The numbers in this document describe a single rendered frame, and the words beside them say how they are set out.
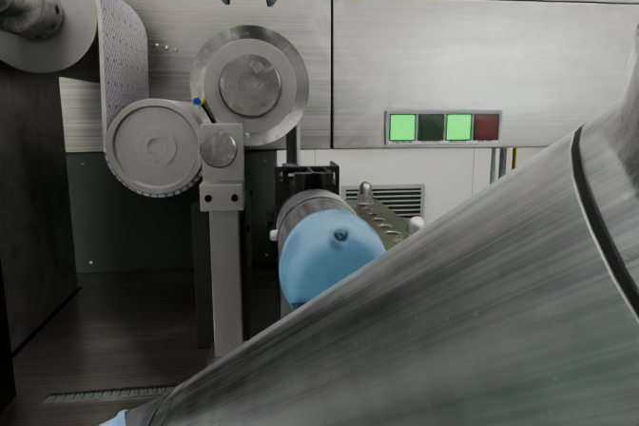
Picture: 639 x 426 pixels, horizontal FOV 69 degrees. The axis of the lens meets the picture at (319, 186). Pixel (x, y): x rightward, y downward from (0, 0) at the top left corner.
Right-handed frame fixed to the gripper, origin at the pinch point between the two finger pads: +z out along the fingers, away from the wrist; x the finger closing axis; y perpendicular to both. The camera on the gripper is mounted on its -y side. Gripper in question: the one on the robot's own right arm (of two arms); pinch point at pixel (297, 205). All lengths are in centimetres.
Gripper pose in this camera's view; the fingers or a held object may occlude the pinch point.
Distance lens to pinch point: 65.2
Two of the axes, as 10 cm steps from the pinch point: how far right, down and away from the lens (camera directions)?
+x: -9.9, 0.2, -1.3
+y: 0.0, -9.9, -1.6
